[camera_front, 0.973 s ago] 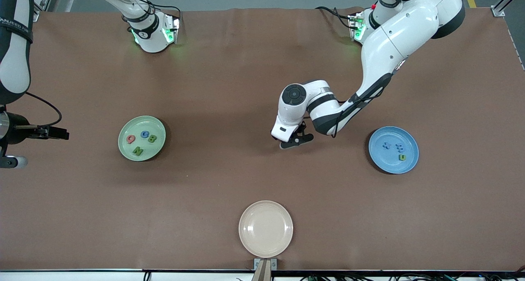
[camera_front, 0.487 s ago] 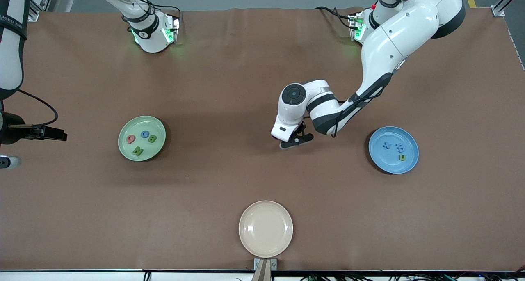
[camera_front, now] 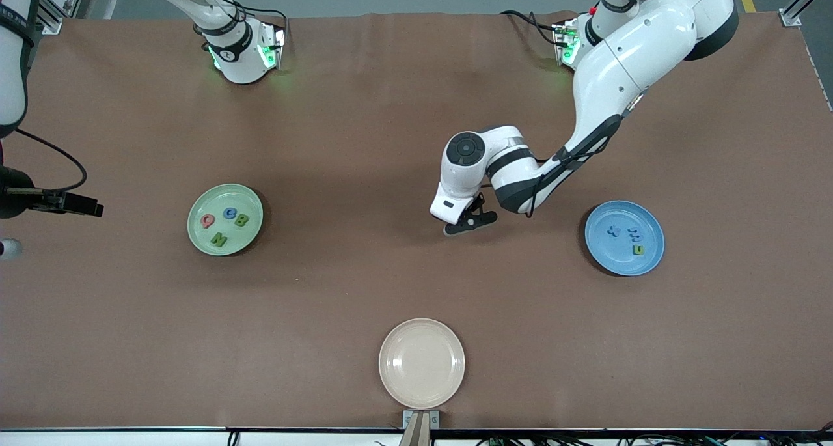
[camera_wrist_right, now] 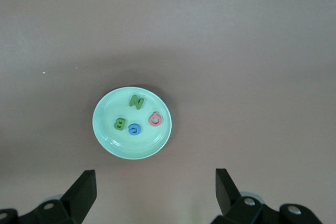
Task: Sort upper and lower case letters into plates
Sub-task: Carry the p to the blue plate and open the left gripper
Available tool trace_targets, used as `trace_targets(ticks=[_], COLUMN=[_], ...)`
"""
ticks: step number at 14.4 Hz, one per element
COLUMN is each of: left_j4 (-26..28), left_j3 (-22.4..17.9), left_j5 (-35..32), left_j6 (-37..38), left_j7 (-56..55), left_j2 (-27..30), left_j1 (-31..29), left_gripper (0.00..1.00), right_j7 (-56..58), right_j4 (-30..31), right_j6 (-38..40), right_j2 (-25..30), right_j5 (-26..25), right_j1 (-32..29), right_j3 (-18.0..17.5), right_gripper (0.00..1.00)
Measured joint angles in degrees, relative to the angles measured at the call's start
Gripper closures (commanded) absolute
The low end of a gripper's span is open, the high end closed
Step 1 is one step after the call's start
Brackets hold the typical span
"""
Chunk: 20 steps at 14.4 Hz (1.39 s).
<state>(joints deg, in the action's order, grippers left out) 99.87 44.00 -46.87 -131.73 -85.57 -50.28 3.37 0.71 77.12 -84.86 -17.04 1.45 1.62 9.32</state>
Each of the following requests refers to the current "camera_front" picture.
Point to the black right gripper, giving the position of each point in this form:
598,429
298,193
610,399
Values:
14,200

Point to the red capital letter Q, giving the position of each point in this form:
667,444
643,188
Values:
202,219

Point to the blue lowercase letter x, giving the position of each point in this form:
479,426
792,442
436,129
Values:
612,232

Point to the green capital letter N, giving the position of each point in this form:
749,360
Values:
218,240

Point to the blue capital letter C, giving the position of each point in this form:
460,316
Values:
224,213

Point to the green capital letter B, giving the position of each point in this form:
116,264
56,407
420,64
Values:
242,221

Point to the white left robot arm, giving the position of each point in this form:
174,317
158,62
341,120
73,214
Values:
618,62

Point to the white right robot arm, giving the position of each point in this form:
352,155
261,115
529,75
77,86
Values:
237,62

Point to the brown table cover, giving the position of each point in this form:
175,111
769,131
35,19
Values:
416,107

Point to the green plate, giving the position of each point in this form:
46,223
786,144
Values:
221,195

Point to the blue plate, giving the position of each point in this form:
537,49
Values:
618,260

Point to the beige plate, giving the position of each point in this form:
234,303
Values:
422,364

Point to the aluminium frame profile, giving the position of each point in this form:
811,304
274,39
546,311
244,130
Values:
52,25
791,17

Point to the silver arm base bracket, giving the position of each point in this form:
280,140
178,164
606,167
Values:
276,42
561,39

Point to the grey metal mount bracket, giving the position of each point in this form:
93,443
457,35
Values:
435,415

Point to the white table edge rail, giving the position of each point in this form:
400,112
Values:
130,439

